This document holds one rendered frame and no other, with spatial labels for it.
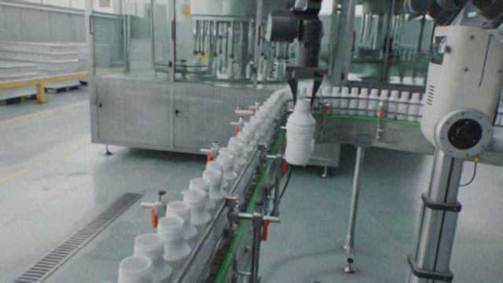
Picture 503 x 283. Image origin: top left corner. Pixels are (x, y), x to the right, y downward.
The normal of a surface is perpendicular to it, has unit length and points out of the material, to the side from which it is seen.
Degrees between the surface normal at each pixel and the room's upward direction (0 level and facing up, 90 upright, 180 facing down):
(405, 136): 90
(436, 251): 90
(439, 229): 90
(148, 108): 90
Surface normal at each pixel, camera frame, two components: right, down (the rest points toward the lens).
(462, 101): -0.15, 0.41
